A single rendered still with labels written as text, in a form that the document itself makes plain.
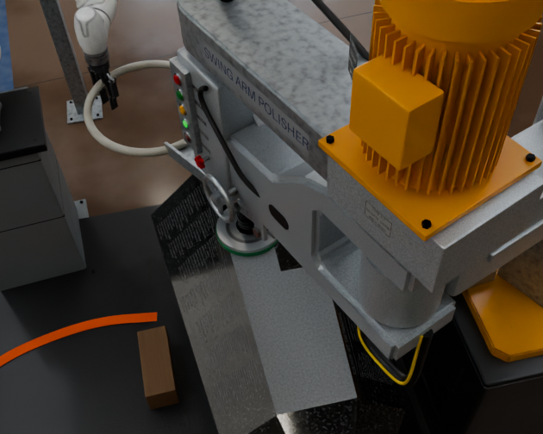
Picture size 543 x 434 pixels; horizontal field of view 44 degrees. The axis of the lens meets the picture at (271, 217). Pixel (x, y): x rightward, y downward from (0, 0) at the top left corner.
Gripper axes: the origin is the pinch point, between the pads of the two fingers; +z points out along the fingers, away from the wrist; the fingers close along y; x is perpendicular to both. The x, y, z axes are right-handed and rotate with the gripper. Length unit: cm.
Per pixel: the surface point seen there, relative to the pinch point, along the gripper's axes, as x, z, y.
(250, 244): -23, -8, 91
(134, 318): -41, 78, 38
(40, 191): -38.3, 25.9, -6.2
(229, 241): -26, -8, 85
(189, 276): -37, 10, 75
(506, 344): -2, -6, 172
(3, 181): -47, 16, -13
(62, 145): 13, 90, -75
